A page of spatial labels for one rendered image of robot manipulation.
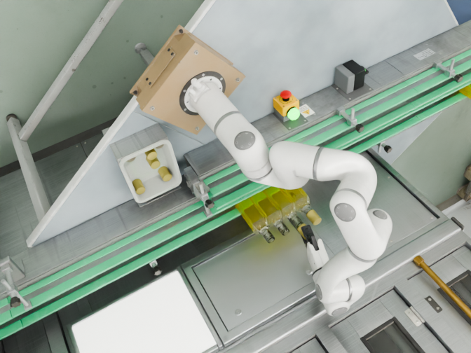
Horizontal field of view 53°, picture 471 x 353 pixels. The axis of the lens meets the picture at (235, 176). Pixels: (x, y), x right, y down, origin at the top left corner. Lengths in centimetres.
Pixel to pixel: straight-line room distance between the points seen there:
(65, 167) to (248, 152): 122
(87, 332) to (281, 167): 90
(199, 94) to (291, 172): 37
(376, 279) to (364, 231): 56
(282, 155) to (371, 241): 30
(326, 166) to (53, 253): 98
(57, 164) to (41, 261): 70
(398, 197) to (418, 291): 39
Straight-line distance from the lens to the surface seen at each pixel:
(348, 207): 112
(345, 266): 132
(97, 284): 170
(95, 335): 172
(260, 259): 172
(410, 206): 192
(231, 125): 128
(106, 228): 169
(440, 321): 170
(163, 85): 135
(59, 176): 225
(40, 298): 167
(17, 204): 223
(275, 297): 165
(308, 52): 173
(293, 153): 119
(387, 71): 198
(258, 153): 123
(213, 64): 140
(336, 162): 117
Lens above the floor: 191
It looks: 37 degrees down
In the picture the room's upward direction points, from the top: 143 degrees clockwise
